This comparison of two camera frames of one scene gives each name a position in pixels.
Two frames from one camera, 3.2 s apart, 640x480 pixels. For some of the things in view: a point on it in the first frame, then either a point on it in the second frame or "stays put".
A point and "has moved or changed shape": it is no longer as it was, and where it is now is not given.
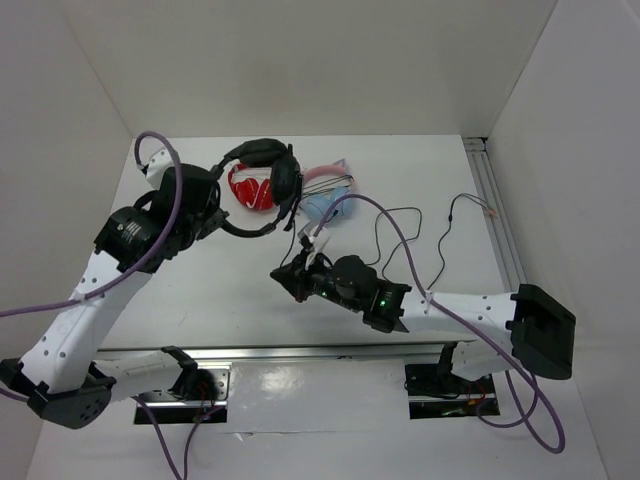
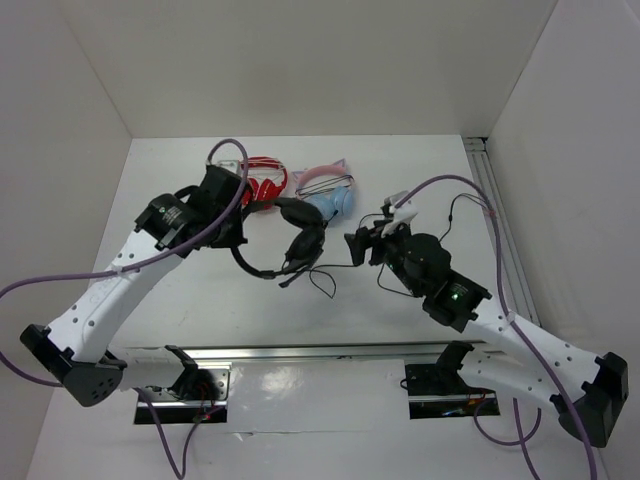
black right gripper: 294,280 → 364,238
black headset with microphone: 286,182 → 309,247
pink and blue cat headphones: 323,185 stays put
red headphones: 251,186 stays put
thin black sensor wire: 450,224 stays put
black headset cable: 398,244 has moved or changed shape
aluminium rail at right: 484,178 stays put
